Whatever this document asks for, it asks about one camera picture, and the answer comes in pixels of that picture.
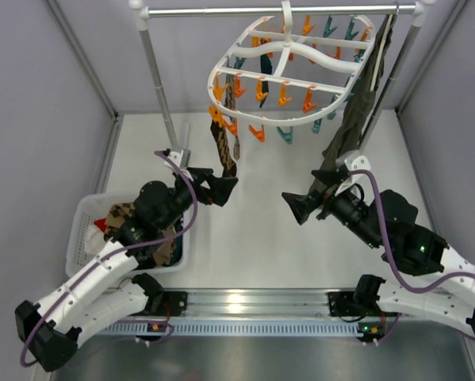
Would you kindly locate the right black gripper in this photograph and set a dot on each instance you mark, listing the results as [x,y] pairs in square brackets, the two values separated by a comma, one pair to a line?
[323,197]

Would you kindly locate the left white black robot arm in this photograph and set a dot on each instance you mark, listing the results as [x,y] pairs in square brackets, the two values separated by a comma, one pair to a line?
[102,270]

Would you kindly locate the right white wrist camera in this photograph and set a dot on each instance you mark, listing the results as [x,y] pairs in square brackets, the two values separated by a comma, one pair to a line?
[347,163]

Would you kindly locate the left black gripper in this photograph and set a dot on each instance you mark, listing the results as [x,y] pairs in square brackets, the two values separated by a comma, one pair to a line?
[200,184]

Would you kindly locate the white round clip hanger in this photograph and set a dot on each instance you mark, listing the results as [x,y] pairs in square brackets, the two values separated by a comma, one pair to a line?
[314,70]

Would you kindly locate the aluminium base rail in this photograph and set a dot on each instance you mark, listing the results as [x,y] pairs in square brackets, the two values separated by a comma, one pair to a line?
[255,313]

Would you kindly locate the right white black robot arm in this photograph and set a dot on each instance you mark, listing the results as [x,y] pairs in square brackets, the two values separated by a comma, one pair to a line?
[431,280]

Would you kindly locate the olive green hanging trousers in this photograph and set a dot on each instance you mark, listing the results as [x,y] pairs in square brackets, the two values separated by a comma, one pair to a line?
[358,108]

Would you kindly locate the pile of socks in basket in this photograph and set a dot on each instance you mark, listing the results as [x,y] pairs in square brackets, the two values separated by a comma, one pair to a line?
[168,254]

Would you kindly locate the white plastic laundry basket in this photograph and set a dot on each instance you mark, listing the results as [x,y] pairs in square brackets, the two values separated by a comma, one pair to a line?
[96,206]

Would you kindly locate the brown yellow argyle sock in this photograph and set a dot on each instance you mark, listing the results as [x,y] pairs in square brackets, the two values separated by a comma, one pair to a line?
[220,138]

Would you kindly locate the white trouser hanger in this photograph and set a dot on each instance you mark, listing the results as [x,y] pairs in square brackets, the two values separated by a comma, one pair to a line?
[381,47]

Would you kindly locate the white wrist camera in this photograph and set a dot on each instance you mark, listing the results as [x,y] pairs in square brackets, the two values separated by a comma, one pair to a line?
[180,157]
[347,163]

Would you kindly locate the brown tan argyle sock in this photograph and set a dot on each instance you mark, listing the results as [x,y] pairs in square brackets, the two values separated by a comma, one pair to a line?
[121,223]

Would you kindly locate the teal green sock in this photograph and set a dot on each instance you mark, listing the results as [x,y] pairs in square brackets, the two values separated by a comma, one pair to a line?
[265,68]

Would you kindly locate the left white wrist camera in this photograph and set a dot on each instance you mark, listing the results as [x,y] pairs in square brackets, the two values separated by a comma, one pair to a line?
[180,157]

